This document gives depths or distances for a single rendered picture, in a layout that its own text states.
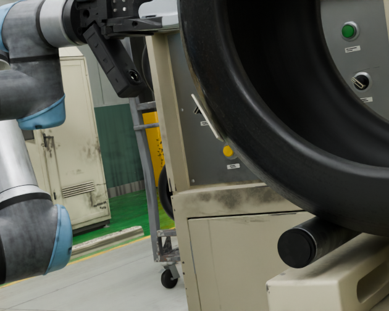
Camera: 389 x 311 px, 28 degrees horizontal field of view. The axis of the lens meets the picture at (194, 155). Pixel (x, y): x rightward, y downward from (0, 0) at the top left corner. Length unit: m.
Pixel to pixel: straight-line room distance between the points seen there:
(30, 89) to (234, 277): 0.69
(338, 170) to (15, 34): 0.57
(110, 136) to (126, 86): 10.99
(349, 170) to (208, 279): 0.91
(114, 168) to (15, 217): 10.71
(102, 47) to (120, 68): 0.04
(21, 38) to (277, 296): 0.55
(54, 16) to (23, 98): 0.13
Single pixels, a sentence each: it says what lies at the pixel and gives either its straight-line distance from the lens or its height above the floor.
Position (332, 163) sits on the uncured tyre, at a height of 0.99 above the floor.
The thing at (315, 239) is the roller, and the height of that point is 0.91.
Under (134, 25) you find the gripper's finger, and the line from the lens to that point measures 1.04.
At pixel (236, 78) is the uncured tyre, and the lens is 0.87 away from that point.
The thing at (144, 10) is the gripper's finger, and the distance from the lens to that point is 1.05.
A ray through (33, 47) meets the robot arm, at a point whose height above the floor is 1.20.
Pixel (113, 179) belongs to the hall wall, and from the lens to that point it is 12.03.
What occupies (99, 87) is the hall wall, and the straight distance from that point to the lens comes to 12.13.
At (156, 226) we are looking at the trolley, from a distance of 4.87.
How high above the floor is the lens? 1.06
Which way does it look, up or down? 3 degrees down
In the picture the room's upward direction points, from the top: 9 degrees counter-clockwise
